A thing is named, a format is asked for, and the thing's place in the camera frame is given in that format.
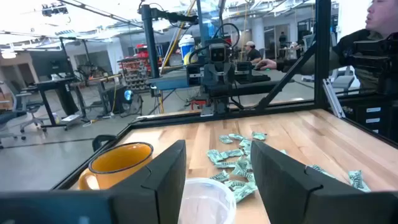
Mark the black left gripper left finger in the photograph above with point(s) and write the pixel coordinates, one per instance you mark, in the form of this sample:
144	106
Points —
149	193

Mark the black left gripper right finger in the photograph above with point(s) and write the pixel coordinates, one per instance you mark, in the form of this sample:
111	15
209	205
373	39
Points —
289	193

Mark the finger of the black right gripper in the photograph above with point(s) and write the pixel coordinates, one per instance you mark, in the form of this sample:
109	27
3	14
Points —
194	74
244	72

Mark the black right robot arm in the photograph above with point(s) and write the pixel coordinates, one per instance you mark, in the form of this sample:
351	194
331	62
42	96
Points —
216	105

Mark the person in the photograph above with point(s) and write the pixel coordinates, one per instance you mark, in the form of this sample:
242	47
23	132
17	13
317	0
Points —
345	53
253	53
282	39

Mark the person's hand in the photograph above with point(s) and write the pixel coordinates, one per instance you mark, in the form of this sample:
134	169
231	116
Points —
265	64

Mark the blue work table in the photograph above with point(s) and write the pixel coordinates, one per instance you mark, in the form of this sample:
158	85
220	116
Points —
168	81

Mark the blue white water cooler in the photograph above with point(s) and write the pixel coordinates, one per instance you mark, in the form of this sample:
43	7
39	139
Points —
186	46

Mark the red clamp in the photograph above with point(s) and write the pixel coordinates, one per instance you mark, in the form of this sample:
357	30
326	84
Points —
198	104

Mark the yellow slanted pole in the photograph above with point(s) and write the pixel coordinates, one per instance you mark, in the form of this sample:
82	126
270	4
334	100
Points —
174	40

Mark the yellow enamel mug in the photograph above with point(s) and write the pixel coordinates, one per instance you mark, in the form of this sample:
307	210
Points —
118	165

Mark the clear plastic cup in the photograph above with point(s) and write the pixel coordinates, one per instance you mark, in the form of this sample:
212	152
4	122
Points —
205	202

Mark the red parts shelf rack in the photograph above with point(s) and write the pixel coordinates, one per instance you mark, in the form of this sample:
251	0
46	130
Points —
136	71

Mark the black computer tower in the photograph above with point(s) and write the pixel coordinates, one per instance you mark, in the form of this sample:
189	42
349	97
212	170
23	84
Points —
119	99

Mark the wooden background desk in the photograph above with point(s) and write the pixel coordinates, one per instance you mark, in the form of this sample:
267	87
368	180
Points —
105	78

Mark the silver aluminium extrusion bar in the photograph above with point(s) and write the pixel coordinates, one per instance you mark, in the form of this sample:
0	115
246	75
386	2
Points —
334	99

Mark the black drawer cabinet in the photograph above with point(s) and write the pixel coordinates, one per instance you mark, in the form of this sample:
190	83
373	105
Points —
373	115

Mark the black standing desk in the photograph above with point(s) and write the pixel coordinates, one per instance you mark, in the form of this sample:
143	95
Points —
62	93

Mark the black blocky equipment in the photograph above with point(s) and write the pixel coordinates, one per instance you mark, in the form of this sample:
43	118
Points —
379	59

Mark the black desk monitor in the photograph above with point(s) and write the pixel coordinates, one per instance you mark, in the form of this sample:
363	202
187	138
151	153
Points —
53	63

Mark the grey office chair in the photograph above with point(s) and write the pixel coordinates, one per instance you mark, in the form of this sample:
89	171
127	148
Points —
6	119
29	107

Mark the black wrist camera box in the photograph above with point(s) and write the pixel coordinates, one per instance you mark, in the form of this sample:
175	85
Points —
218	53

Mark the black diagonal frame brace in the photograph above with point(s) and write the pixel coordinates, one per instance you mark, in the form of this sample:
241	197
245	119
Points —
286	77

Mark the black camera stand pole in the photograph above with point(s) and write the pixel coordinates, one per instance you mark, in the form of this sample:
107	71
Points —
150	46

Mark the black rounded bracket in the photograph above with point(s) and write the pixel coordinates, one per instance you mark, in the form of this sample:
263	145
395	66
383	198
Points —
102	141

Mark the black upright frame post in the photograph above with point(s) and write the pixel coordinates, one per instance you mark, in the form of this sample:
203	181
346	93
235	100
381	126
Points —
322	53

